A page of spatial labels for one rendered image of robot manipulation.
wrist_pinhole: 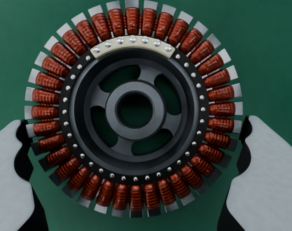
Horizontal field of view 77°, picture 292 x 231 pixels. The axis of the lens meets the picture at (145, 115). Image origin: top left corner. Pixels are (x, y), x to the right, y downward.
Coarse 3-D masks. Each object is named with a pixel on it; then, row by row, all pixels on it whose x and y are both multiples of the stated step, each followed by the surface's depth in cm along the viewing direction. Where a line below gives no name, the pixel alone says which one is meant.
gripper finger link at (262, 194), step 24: (264, 144) 8; (288, 144) 8; (240, 168) 9; (264, 168) 7; (288, 168) 7; (240, 192) 6; (264, 192) 6; (288, 192) 6; (240, 216) 5; (264, 216) 5; (288, 216) 5
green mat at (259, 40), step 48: (0, 0) 12; (48, 0) 12; (96, 0) 12; (192, 0) 13; (240, 0) 13; (288, 0) 13; (0, 48) 13; (240, 48) 13; (288, 48) 13; (0, 96) 13; (288, 96) 13; (144, 144) 13; (240, 144) 13; (48, 192) 13; (192, 192) 13
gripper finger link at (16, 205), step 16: (16, 128) 9; (0, 144) 8; (16, 144) 8; (0, 160) 7; (16, 160) 8; (0, 176) 7; (16, 176) 7; (0, 192) 6; (16, 192) 6; (32, 192) 6; (0, 208) 6; (16, 208) 6; (32, 208) 6; (0, 224) 5; (16, 224) 5; (32, 224) 6
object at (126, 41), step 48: (144, 0) 9; (48, 48) 9; (96, 48) 9; (144, 48) 9; (192, 48) 9; (48, 96) 9; (96, 96) 11; (144, 96) 11; (192, 96) 10; (240, 96) 10; (48, 144) 9; (96, 144) 11; (192, 144) 9; (96, 192) 9; (144, 192) 9
